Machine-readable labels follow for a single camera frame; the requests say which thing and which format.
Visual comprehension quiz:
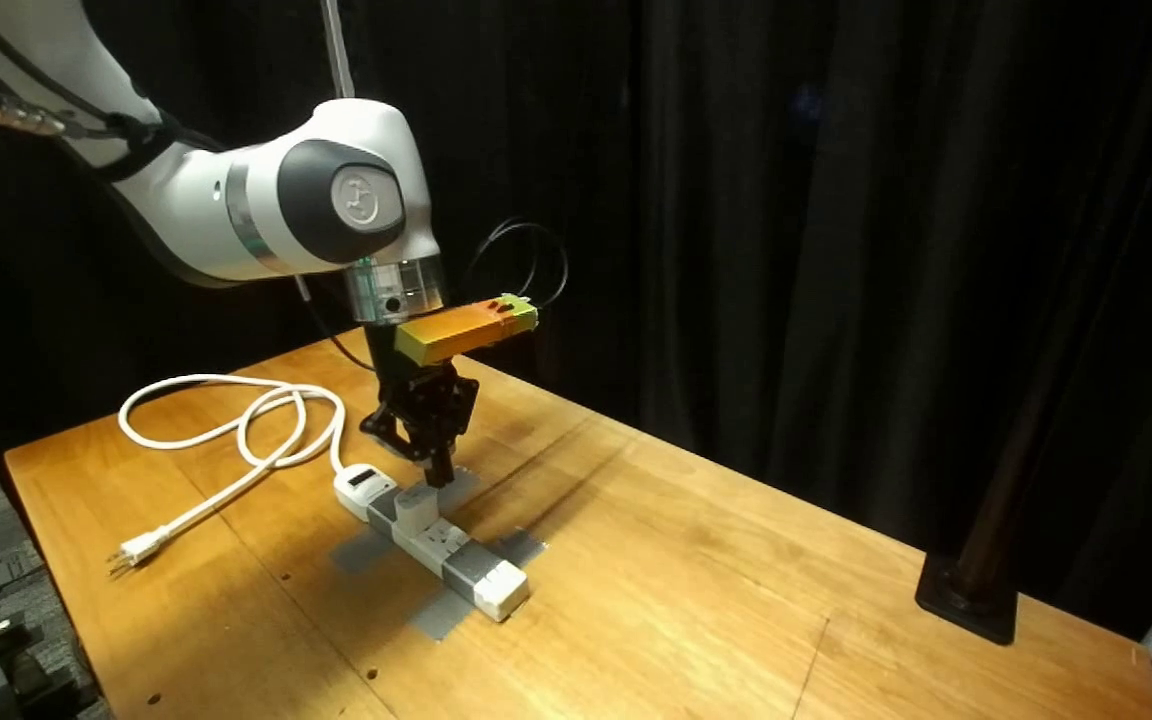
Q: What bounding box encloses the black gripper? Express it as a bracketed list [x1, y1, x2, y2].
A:
[362, 325, 480, 487]

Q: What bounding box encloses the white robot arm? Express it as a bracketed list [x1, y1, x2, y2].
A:
[0, 0, 452, 468]

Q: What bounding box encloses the white power strip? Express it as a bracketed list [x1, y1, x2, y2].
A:
[331, 465, 530, 623]

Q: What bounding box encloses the grey tape strip far end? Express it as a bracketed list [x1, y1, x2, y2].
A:
[414, 538, 541, 640]

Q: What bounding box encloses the silver vertical pole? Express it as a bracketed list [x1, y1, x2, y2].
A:
[319, 0, 355, 101]

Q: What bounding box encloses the black curtain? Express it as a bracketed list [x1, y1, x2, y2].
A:
[89, 0, 1152, 633]

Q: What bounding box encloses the black clamp on table edge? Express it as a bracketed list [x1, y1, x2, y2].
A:
[916, 550, 1016, 644]

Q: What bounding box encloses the grey tape strip near switch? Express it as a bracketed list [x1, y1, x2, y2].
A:
[331, 465, 474, 578]

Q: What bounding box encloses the wrist camera orange block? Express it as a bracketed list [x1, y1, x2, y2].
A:
[395, 291, 541, 370]

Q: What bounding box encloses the black camera cable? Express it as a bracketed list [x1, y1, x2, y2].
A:
[466, 218, 578, 310]

